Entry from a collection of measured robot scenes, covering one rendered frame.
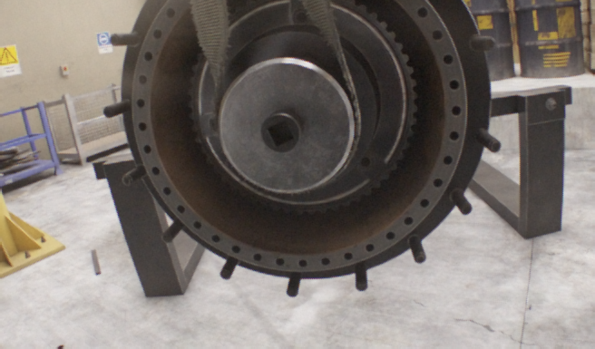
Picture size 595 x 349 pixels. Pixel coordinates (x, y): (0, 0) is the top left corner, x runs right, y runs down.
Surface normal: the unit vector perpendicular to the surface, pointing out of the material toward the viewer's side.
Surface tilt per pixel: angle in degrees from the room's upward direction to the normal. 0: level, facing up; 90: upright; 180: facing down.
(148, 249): 90
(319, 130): 90
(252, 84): 90
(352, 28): 90
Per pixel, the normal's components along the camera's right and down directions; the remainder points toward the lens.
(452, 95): -0.10, 0.24
